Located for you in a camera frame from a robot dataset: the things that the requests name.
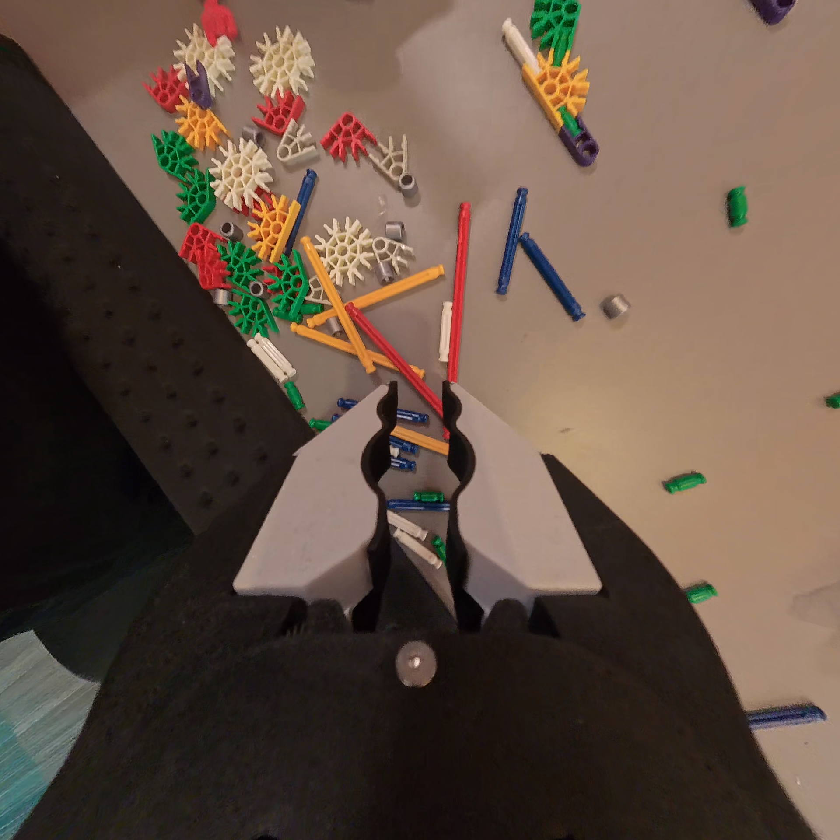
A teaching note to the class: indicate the black perforated office chair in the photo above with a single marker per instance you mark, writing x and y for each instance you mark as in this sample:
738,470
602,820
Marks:
164,295

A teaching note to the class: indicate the green fan connector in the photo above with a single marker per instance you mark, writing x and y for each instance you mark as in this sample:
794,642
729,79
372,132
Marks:
554,19

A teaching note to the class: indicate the yellow half-circle connector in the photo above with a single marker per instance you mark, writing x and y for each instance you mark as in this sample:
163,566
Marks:
538,92

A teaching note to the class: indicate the small clear plastic bit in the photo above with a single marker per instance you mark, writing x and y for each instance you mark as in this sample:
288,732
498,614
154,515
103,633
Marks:
380,205

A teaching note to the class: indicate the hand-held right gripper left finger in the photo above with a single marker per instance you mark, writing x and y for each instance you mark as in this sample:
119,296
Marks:
302,525

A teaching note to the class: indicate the purple clip connector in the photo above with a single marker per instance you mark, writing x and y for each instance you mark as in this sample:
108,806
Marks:
584,151
774,8

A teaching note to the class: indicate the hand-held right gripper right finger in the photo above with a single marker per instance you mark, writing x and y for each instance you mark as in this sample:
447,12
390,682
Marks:
525,525

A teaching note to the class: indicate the pile of colourful toy pieces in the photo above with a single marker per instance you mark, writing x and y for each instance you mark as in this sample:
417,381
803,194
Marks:
243,174

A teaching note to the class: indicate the dark blue rod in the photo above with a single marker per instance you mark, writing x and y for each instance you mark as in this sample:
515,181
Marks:
551,277
787,717
512,243

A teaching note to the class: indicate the short white rod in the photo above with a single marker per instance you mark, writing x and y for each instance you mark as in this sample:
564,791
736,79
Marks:
520,44

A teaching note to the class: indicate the red double-ended connector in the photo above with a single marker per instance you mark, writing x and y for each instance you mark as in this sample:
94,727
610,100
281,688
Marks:
218,19

